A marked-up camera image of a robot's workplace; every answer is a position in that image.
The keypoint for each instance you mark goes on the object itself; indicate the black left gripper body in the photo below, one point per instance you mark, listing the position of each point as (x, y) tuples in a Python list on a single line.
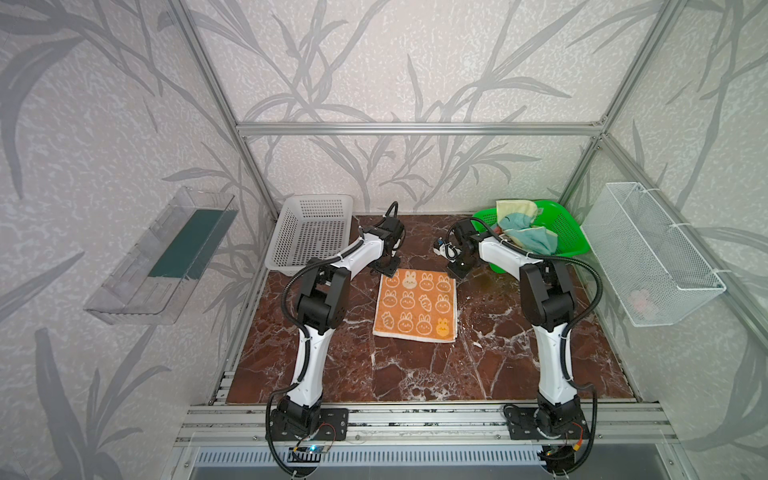
[(387, 264)]

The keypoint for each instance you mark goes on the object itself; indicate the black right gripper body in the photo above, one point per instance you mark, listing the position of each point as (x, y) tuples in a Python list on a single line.
[(456, 267)]

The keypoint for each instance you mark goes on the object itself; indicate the orange bunny pattern towel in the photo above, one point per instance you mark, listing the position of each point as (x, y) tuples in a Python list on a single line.
[(417, 305)]

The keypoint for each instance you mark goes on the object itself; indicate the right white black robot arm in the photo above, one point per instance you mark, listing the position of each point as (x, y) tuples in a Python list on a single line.
[(547, 302)]

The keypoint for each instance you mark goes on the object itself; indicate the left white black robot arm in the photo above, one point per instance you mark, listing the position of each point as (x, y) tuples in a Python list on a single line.
[(316, 301)]

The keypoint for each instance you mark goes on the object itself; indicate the blue yellow towel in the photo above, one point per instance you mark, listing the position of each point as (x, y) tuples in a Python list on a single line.
[(515, 220)]

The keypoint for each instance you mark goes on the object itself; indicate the white plastic basket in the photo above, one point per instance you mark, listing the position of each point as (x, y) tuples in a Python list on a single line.
[(309, 226)]

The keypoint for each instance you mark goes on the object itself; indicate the green plastic basket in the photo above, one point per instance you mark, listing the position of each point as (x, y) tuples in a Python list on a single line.
[(555, 217)]

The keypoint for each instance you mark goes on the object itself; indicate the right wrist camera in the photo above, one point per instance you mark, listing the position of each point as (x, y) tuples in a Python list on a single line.
[(446, 249)]

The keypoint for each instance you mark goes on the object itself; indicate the pink object in wire basket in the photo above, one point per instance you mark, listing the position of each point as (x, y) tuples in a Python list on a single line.
[(643, 304)]

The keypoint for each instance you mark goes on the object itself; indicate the white wire mesh basket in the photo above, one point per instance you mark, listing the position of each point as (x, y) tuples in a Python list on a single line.
[(639, 246)]

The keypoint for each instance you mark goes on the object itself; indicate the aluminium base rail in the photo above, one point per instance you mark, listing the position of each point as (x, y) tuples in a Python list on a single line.
[(409, 434)]

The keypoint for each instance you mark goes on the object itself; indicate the clear acrylic wall shelf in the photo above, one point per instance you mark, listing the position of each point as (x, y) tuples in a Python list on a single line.
[(157, 277)]

